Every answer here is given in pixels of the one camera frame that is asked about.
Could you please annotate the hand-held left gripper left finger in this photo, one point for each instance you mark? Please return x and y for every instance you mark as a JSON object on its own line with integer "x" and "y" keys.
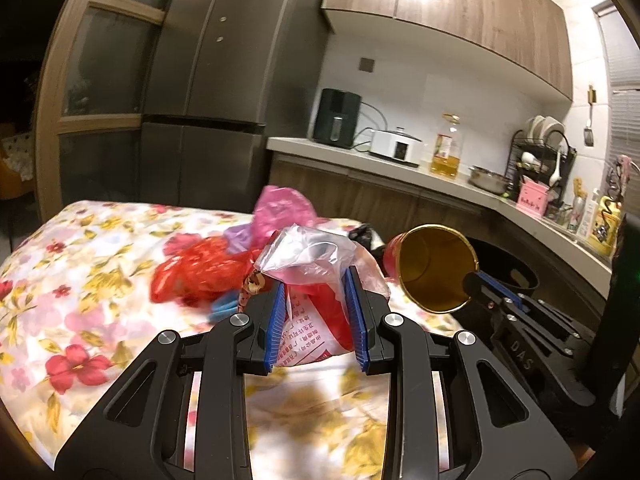
{"x": 276, "y": 330}

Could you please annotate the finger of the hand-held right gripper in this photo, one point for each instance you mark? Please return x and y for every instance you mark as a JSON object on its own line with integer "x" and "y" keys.
{"x": 500, "y": 285}
{"x": 480, "y": 290}

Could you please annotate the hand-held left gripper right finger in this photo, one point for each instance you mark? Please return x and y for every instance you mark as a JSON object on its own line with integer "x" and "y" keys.
{"x": 354, "y": 320}

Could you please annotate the black trash bin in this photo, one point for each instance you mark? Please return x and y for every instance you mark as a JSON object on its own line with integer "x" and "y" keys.
{"x": 505, "y": 265}

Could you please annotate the red paper cup gold inside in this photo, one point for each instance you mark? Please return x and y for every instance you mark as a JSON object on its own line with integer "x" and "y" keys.
{"x": 435, "y": 270}

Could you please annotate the blue rubber glove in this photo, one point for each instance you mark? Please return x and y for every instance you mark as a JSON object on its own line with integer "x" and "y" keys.
{"x": 222, "y": 305}

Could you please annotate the clear plastic bag red print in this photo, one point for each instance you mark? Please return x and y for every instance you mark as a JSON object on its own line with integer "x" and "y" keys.
{"x": 310, "y": 255}

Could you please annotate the pink plastic bag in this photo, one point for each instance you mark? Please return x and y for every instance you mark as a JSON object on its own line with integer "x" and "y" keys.
{"x": 282, "y": 210}

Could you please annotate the brown snack wrapper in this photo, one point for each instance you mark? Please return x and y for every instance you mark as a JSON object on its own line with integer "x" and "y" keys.
{"x": 252, "y": 282}

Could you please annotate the black plastic bag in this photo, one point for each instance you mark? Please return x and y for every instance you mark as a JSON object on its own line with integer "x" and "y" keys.
{"x": 362, "y": 234}

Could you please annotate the pink utensil basket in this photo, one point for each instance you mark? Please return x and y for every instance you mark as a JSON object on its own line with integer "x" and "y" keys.
{"x": 532, "y": 200}

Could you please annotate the purple plastic bag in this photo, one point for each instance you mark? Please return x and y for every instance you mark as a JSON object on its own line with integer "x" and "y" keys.
{"x": 240, "y": 237}

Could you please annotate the steel bowl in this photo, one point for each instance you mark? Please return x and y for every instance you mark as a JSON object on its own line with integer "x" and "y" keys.
{"x": 490, "y": 180}

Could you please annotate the drink can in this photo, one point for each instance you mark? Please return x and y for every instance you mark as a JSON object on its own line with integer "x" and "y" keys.
{"x": 578, "y": 210}

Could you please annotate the white pump bottle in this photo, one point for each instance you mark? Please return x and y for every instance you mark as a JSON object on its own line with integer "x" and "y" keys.
{"x": 590, "y": 215}

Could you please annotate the yellow detergent bottle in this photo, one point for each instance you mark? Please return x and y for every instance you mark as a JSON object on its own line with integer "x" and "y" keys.
{"x": 602, "y": 230}

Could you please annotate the white ladle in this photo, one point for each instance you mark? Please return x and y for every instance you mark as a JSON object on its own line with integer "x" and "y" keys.
{"x": 556, "y": 172}

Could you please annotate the wooden kitchen counter cabinet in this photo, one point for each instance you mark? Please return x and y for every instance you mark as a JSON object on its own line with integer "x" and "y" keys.
{"x": 350, "y": 190}

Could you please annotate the black dish rack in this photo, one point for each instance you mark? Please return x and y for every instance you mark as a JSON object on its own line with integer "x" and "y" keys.
{"x": 520, "y": 155}

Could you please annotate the cooking oil bottle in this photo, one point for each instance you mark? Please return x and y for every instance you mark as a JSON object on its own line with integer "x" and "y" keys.
{"x": 445, "y": 160}

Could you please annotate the white plate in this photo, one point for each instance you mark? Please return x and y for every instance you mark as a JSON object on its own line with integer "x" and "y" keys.
{"x": 554, "y": 127}
{"x": 534, "y": 127}

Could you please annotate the white electric cooker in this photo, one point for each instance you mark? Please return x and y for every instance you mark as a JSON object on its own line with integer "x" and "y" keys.
{"x": 395, "y": 147}

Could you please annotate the pink dishcloth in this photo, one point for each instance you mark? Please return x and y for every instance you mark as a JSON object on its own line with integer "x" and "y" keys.
{"x": 624, "y": 170}

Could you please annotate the hanging metal spatula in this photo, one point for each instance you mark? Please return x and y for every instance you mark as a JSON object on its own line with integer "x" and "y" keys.
{"x": 589, "y": 135}

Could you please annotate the black air fryer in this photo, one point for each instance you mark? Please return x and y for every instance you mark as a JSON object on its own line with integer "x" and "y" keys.
{"x": 337, "y": 115}

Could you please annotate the floral tablecloth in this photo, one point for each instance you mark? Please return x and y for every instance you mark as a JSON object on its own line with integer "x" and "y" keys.
{"x": 75, "y": 260}

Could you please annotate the window blinds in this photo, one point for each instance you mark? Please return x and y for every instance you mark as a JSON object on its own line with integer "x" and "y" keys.
{"x": 622, "y": 85}

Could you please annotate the dark grey refrigerator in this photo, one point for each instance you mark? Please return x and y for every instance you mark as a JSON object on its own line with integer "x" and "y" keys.
{"x": 210, "y": 85}

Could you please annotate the pale patterned cloth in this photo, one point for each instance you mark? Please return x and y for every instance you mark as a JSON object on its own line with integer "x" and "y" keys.
{"x": 17, "y": 155}

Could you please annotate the wooden glass-panel door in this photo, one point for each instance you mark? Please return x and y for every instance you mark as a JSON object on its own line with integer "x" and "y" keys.
{"x": 100, "y": 60}

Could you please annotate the dark wall socket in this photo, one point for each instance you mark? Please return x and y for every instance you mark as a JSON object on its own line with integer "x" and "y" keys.
{"x": 366, "y": 64}

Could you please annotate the wooden wall cabinet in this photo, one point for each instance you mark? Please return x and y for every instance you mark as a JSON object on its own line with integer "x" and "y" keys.
{"x": 475, "y": 10}

